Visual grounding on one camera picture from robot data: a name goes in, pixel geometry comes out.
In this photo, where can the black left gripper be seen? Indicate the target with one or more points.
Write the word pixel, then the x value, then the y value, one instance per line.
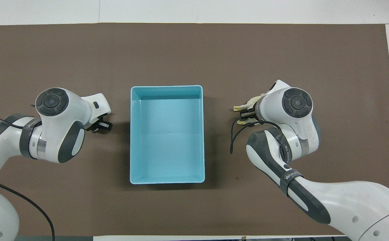
pixel 98 121

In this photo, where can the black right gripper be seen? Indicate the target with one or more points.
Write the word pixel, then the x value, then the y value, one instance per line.
pixel 249 115

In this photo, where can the cream white horse toy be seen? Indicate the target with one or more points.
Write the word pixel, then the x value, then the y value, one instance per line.
pixel 248 103

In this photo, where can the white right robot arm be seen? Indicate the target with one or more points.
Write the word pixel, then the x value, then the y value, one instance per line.
pixel 348 201

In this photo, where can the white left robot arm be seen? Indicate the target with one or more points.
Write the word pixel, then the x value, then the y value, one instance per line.
pixel 57 134

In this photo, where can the light blue storage box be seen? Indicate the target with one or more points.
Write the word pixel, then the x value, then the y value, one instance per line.
pixel 167 140

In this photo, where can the brown table mat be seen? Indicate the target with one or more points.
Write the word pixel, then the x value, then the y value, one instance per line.
pixel 194 53

